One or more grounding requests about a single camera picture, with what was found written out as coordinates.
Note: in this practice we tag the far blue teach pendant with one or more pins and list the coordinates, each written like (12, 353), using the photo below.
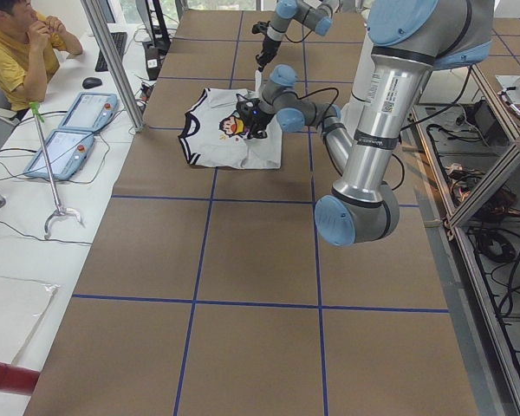
(90, 112)

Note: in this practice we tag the black computer mouse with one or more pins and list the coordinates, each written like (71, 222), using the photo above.
(91, 82)

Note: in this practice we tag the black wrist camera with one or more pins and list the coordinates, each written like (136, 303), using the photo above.
(260, 28)

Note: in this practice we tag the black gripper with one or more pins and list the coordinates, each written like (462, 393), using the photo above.
(257, 120)
(269, 46)

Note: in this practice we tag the clear plastic bag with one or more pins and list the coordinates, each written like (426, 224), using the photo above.
(23, 304)

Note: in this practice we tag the person in yellow shirt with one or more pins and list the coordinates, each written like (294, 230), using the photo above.
(28, 42)

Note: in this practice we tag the dark brown box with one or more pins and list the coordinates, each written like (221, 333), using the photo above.
(153, 63)

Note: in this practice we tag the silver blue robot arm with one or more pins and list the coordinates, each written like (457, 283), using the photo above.
(410, 40)
(318, 20)

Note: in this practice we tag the aluminium frame cabinet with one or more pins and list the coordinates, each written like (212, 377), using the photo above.
(466, 127)

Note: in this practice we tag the grey cartoon print t-shirt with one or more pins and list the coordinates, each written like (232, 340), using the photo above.
(215, 134)

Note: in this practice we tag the aluminium frame post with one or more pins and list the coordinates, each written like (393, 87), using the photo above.
(106, 45)

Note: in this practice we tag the near blue teach pendant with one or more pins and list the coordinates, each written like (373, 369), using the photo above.
(67, 151)

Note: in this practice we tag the red cylinder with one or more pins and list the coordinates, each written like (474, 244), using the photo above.
(17, 380)

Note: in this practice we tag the blue teach pendant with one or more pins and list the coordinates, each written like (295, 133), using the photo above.
(67, 151)
(90, 112)

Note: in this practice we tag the silver reacher grabber stick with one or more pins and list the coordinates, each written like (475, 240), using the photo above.
(60, 210)

